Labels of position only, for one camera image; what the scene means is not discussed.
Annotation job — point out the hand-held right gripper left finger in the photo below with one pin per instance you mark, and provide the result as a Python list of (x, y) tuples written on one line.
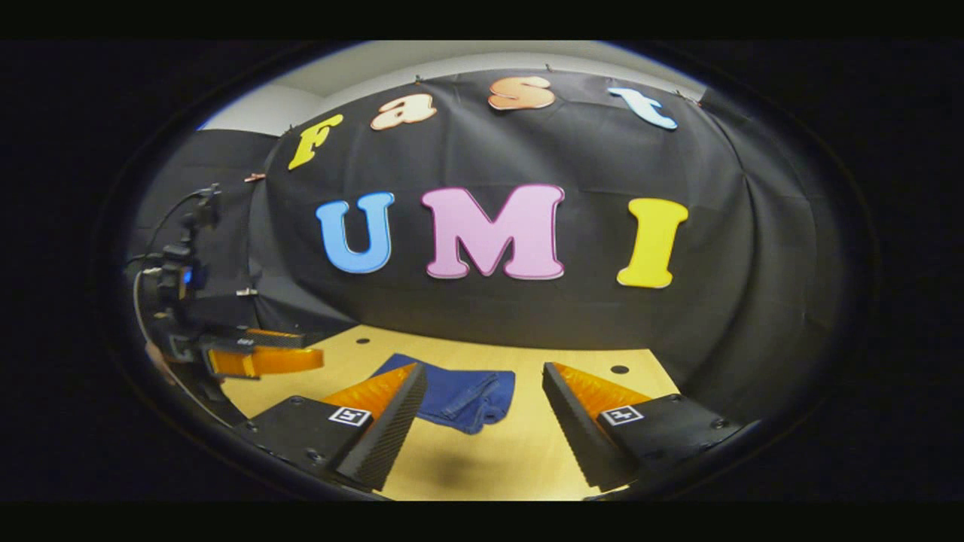
[(392, 429)]

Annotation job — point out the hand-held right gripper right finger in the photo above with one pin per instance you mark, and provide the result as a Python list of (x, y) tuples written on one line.
[(576, 429)]

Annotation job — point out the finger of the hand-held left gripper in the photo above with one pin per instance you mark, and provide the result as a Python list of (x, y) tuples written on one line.
[(263, 363), (256, 340)]

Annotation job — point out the blue jeans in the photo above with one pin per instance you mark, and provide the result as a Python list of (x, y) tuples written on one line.
[(459, 395)]

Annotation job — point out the black backdrop cloth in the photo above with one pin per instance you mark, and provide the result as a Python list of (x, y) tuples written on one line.
[(482, 158)]

